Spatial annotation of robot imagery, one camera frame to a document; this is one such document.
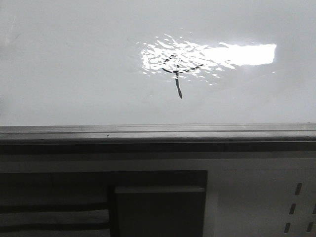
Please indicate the grey rectangular box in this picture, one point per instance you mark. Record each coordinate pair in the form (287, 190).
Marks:
(160, 211)

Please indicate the white whiteboard with aluminium frame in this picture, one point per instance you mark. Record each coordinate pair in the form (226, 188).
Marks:
(157, 69)

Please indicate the grey metal support frame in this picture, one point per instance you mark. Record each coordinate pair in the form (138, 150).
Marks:
(257, 189)

